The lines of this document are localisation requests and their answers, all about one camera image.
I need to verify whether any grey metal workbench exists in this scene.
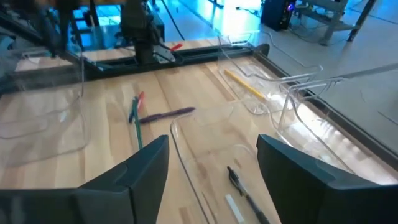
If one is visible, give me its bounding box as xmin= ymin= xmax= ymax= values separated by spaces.
xmin=294 ymin=0 xmax=379 ymax=47

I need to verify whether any small white stick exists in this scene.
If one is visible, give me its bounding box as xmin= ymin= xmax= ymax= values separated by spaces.
xmin=224 ymin=194 xmax=246 ymax=224

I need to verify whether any green crayon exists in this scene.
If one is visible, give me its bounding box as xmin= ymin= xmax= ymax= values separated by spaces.
xmin=131 ymin=96 xmax=144 ymax=150

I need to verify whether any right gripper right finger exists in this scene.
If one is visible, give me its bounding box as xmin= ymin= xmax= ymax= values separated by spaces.
xmin=256 ymin=134 xmax=398 ymax=224

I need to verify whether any red crayon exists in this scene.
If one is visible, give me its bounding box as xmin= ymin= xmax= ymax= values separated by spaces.
xmin=136 ymin=90 xmax=146 ymax=110

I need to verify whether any yellow pencil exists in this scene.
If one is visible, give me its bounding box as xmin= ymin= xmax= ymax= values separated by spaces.
xmin=223 ymin=68 xmax=266 ymax=101

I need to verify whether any clear plastic bin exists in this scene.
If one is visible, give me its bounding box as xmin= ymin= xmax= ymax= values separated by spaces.
xmin=0 ymin=46 xmax=91 ymax=169
xmin=276 ymin=77 xmax=392 ymax=184
xmin=216 ymin=30 xmax=324 ymax=116
xmin=169 ymin=105 xmax=280 ymax=224

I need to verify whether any black pen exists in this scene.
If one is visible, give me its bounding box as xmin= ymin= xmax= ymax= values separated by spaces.
xmin=226 ymin=165 xmax=272 ymax=224

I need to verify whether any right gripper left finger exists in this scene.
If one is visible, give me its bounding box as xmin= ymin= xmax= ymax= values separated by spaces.
xmin=0 ymin=134 xmax=170 ymax=224

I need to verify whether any dark blue pen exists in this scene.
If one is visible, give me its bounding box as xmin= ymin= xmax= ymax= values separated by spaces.
xmin=127 ymin=98 xmax=138 ymax=124

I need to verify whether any purple pen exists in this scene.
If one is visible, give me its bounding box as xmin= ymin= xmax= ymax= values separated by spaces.
xmin=138 ymin=106 xmax=197 ymax=124

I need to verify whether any black floor cable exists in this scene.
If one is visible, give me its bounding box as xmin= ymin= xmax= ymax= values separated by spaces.
xmin=160 ymin=0 xmax=187 ymax=42

